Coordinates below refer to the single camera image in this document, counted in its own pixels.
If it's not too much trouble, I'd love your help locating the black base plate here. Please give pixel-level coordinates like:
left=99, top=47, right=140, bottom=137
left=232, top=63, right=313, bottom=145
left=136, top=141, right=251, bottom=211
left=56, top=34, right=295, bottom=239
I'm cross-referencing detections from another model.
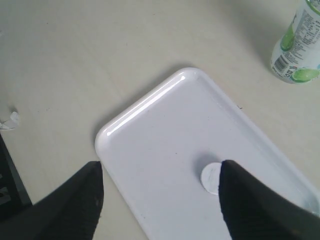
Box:
left=0, top=139, right=33, bottom=221

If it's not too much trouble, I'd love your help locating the white paper scrap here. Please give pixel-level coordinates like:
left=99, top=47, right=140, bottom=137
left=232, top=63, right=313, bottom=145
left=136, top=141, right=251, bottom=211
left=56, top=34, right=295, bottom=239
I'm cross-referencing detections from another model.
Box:
left=0, top=111, right=20, bottom=131

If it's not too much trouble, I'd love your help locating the white plastic tray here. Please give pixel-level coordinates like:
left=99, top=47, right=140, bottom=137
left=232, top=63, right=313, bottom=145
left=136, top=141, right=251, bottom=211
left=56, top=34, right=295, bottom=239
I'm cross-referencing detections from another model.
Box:
left=95, top=67, right=320, bottom=240

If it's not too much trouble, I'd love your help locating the white bottle cap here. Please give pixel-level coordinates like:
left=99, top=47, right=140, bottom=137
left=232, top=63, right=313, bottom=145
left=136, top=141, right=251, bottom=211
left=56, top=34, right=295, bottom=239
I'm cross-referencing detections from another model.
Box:
left=200, top=162, right=222, bottom=196

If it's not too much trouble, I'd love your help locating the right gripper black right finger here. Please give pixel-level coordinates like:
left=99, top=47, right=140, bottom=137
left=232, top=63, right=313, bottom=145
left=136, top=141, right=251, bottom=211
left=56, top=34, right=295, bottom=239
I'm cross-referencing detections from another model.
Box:
left=218, top=160, right=320, bottom=240

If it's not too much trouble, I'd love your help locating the clear plastic drink bottle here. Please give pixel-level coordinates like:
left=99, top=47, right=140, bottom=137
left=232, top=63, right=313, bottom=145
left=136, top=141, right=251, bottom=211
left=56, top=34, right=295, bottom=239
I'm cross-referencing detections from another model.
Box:
left=270, top=0, right=320, bottom=84

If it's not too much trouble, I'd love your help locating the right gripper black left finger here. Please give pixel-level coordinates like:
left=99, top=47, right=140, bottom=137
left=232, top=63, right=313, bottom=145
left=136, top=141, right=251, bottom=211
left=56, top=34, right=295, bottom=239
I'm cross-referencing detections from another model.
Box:
left=0, top=161, right=104, bottom=240

